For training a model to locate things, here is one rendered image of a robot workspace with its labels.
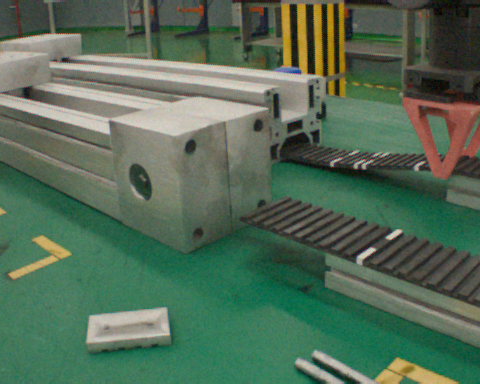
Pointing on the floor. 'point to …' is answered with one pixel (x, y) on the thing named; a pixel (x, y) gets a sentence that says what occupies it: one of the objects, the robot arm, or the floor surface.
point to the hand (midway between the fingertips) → (452, 162)
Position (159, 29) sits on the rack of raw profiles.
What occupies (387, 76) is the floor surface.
